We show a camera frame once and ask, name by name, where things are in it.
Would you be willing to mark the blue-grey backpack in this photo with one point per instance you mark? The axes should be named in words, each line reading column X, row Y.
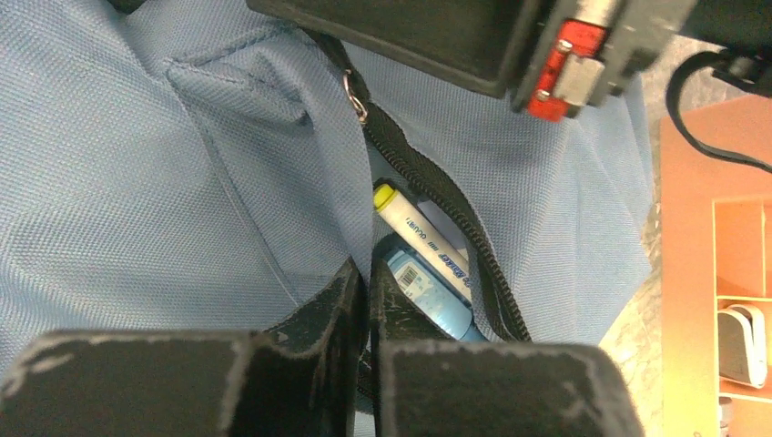
column 197, row 165

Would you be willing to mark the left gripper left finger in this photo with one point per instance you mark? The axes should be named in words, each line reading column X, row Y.
column 297, row 378

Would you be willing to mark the orange plastic desk organizer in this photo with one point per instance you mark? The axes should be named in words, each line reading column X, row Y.
column 716, row 252

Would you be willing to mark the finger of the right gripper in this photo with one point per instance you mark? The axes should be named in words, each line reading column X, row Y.
column 471, row 44

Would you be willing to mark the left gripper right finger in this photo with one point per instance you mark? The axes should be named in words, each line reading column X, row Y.
column 430, row 385

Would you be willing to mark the yellow pen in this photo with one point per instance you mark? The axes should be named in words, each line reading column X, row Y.
column 419, row 233

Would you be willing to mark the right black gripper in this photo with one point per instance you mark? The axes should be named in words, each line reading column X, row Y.
column 580, row 52

